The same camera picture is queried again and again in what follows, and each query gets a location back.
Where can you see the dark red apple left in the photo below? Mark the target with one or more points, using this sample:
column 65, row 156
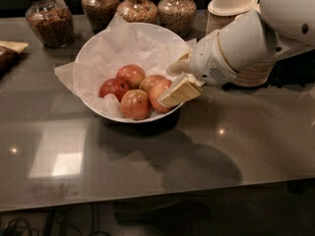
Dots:
column 113, row 86

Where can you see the white tissue paper liner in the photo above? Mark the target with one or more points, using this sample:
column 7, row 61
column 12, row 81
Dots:
column 131, row 46

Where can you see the paper bowl stack front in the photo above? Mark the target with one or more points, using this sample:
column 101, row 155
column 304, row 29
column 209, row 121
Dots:
column 254, row 75

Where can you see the paper bowl stack rear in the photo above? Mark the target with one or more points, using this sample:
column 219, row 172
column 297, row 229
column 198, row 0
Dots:
column 223, row 12

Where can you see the paper bowl stack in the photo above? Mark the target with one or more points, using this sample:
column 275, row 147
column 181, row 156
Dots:
column 223, row 12
column 254, row 75

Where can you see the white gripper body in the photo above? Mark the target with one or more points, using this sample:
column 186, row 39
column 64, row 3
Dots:
column 207, row 62

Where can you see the white bowl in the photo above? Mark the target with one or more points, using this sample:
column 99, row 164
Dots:
column 98, row 105

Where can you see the glass cereal jar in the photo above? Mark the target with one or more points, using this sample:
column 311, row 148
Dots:
column 52, row 22
column 99, row 12
column 177, row 15
column 138, row 11

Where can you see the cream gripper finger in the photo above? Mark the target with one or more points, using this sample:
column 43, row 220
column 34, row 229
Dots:
column 184, row 88
column 181, row 65

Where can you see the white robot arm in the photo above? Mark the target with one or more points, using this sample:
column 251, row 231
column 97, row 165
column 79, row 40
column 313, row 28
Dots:
column 278, row 30

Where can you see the red apple back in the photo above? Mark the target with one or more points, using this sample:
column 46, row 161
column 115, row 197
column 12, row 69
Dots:
column 132, row 75

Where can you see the dark tray with card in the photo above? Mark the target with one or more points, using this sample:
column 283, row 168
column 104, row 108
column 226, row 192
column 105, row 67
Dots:
column 10, row 52

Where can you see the glass cereal jar far left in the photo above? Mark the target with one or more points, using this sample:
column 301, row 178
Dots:
column 52, row 22

